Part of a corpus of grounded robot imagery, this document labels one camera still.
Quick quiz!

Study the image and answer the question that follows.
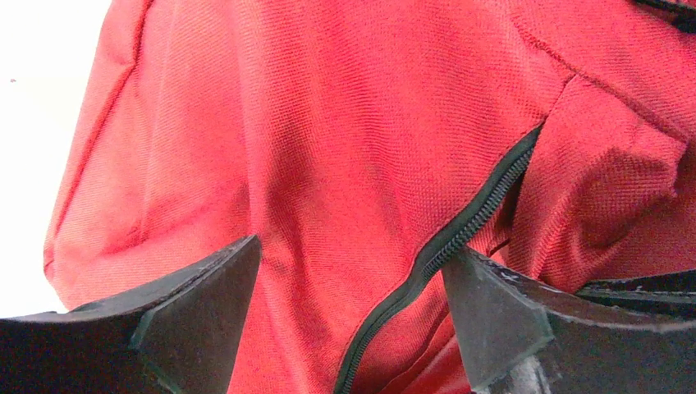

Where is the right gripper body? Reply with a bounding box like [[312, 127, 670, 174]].
[[575, 270, 695, 320]]

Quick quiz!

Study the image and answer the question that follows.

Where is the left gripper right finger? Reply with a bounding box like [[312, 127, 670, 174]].
[[442, 249, 695, 393]]

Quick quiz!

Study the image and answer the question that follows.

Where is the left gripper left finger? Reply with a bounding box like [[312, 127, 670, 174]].
[[1, 236, 261, 393]]

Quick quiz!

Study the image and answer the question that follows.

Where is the red backpack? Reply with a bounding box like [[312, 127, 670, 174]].
[[43, 1, 695, 393]]

